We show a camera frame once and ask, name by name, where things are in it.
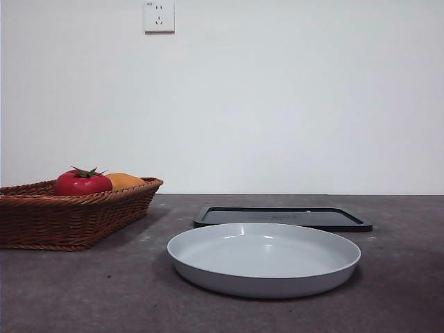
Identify red tomato with green stem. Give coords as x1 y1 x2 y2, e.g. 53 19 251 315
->
53 166 114 196

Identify pale grey round plate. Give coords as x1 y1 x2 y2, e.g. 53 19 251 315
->
166 222 362 300

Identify black rectangular tray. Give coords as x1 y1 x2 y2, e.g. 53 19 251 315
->
193 205 374 233

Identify brown wicker basket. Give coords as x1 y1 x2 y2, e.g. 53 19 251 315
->
0 177 164 252

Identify white wall socket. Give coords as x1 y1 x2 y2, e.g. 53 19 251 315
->
144 0 176 35

